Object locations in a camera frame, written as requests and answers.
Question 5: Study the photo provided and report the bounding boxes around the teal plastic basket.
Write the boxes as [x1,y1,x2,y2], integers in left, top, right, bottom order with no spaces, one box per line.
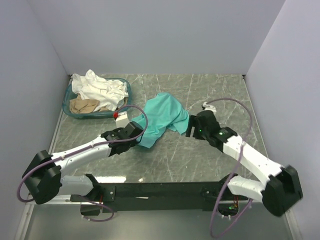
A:
[61,77,133,120]

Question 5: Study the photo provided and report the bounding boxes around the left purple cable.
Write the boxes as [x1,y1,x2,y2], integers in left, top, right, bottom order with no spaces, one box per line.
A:
[16,104,149,222]

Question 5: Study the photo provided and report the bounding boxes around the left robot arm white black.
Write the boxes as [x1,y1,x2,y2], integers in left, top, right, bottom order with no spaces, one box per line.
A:
[22,121,145,205]

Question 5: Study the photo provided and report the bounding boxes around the aluminium frame rail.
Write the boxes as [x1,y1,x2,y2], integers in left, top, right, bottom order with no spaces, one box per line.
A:
[14,109,301,240]

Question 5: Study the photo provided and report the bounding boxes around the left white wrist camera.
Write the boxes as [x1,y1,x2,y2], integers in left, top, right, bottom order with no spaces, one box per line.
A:
[113,111,130,128]

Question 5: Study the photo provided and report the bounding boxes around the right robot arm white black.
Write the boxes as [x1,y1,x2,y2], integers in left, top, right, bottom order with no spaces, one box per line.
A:
[185,109,303,217]

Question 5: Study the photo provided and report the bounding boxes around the beige t shirt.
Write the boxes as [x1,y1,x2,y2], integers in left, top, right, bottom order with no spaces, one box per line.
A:
[69,95,110,114]

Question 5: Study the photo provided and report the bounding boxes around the white t shirt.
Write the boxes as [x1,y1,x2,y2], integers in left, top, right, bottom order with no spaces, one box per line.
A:
[71,69,129,111]

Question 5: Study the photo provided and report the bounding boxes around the teal t shirt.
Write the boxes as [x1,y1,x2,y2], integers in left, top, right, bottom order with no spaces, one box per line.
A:
[132,92,190,149]

